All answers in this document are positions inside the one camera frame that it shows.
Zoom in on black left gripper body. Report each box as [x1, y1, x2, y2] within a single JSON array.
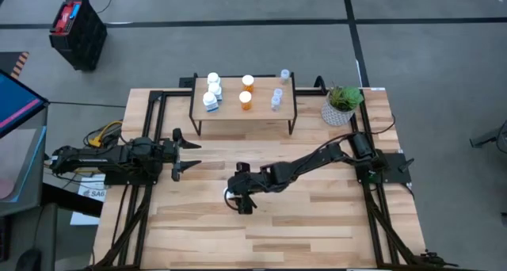
[[156, 128, 183, 182]]

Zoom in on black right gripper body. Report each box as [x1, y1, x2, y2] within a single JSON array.
[[228, 162, 265, 197]]

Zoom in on white paper sheet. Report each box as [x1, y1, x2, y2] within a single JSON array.
[[70, 174, 109, 227]]

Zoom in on black desk beam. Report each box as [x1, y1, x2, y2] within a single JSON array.
[[41, 182, 104, 219]]

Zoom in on potted succulent in white pot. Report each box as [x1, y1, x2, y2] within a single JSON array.
[[320, 84, 364, 128]]

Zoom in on grey desk surface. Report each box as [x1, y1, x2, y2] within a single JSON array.
[[0, 104, 49, 219]]

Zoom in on black crate with red top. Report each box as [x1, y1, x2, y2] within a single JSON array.
[[48, 0, 109, 71]]

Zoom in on monitor with blue pink screen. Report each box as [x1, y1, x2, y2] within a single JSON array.
[[0, 69, 50, 139]]

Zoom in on black yellow striped floor mat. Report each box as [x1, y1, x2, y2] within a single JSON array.
[[0, 51, 30, 80]]

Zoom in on black computer mouse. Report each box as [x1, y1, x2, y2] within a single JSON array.
[[14, 246, 43, 271]]

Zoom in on black table clamp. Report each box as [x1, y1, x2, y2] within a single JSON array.
[[418, 250, 459, 269]]

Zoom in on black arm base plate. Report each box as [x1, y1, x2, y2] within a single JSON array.
[[102, 155, 162, 186], [353, 151, 415, 185]]

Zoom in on yellow cable with plug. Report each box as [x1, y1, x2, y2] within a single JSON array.
[[87, 120, 124, 148]]

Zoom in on wooden shelf with black frame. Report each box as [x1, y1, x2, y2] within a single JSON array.
[[188, 71, 298, 137]]

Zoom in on black aluminium frame rails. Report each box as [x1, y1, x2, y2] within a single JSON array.
[[91, 89, 168, 270], [348, 87, 460, 270]]

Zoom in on thin black monitor cable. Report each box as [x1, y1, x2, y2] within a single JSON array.
[[47, 100, 128, 109]]

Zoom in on black curved bracket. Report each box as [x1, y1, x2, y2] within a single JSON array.
[[314, 75, 330, 96]]

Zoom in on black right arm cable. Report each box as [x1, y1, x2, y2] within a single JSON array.
[[223, 111, 398, 212]]

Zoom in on thin black floor cable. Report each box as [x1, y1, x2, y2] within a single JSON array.
[[96, 0, 124, 15]]

